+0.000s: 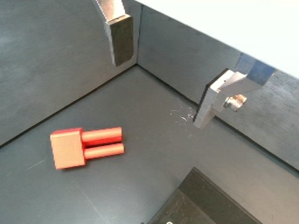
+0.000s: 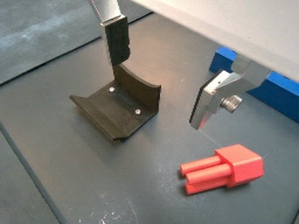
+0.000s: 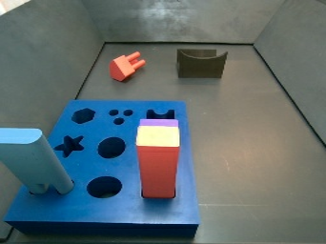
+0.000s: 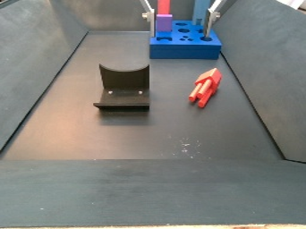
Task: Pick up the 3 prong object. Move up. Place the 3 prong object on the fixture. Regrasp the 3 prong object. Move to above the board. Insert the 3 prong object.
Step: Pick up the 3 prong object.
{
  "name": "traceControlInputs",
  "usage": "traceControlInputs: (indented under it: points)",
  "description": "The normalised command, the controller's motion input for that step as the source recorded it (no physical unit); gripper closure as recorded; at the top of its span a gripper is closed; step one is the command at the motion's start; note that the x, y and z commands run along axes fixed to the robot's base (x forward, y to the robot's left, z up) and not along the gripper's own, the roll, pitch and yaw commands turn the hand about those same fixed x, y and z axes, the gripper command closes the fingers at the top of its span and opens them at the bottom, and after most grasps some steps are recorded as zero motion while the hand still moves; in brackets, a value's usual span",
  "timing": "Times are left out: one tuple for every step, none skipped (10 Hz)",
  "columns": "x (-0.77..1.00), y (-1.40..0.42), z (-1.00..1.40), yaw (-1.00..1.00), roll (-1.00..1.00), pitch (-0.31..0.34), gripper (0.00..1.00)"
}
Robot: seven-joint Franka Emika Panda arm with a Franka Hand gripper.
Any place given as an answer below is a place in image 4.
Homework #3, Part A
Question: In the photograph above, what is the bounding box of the red three prong object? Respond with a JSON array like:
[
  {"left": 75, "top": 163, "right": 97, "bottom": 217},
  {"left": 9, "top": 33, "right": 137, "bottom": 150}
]
[{"left": 189, "top": 68, "right": 222, "bottom": 108}]

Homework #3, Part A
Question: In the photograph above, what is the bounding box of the blue shape sorter block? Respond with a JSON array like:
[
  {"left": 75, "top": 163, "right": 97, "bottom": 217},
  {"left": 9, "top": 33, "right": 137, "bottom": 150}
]
[{"left": 150, "top": 21, "right": 222, "bottom": 60}]

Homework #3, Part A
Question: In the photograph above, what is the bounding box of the purple peg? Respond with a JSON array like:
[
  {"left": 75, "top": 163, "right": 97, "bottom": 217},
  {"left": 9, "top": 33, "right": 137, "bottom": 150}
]
[{"left": 157, "top": 14, "right": 173, "bottom": 32}]

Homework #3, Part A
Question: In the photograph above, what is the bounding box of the black curved fixture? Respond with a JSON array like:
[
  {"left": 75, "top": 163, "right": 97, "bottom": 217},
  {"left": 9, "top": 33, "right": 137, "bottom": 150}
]
[{"left": 94, "top": 65, "right": 151, "bottom": 110}]

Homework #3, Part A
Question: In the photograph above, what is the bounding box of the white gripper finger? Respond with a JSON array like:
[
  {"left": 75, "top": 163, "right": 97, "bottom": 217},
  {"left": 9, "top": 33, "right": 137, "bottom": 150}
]
[
  {"left": 204, "top": 0, "right": 228, "bottom": 38},
  {"left": 139, "top": 0, "right": 156, "bottom": 38}
]

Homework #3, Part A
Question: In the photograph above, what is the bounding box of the light blue peg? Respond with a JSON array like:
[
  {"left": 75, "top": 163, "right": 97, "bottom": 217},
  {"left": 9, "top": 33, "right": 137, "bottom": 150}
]
[{"left": 193, "top": 0, "right": 210, "bottom": 25}]

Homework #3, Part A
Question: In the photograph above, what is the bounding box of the red square peg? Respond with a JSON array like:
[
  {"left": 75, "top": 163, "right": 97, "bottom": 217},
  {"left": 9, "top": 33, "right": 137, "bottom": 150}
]
[{"left": 158, "top": 0, "right": 172, "bottom": 14}]

